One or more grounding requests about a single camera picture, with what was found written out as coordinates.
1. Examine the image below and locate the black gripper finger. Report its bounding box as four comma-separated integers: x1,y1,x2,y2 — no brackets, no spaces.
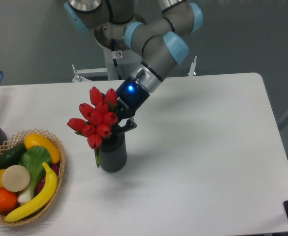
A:
113,117,137,135

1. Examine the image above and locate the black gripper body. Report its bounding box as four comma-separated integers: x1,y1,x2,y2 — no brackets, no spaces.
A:
116,77,150,121

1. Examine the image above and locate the red tulip bouquet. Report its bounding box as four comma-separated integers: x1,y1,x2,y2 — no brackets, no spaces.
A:
67,87,118,167

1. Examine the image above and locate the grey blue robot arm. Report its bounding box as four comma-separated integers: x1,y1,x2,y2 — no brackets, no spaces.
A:
64,0,203,134

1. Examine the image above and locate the dark grey ribbed vase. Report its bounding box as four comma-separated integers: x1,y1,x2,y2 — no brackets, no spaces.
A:
100,134,127,173

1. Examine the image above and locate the purple red vegetable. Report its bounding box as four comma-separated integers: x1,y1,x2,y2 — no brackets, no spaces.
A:
35,163,60,195

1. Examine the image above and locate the green bok choy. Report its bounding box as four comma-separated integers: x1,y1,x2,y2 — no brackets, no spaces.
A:
18,146,51,205

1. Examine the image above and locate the woven wicker basket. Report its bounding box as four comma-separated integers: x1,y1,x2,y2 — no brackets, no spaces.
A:
0,129,65,227

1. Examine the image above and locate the yellow banana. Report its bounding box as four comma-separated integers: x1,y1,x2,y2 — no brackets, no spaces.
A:
4,162,58,223

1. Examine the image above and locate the green cucumber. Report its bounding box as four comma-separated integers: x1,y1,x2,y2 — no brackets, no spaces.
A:
0,143,27,170

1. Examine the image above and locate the beige round disc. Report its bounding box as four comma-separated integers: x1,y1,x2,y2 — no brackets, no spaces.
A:
1,165,31,192

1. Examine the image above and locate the orange fruit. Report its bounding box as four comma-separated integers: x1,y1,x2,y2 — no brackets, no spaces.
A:
0,189,17,212

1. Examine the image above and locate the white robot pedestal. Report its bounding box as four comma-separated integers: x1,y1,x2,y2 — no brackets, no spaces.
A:
72,13,202,82

